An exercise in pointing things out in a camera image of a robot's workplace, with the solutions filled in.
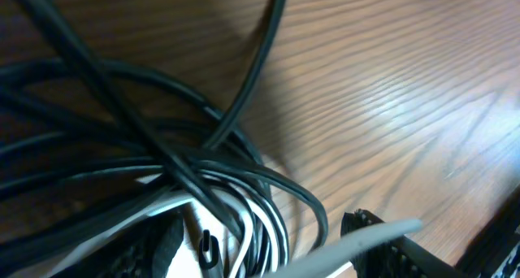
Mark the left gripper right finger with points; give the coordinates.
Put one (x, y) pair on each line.
(402, 258)

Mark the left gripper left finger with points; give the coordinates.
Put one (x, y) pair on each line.
(145, 250)

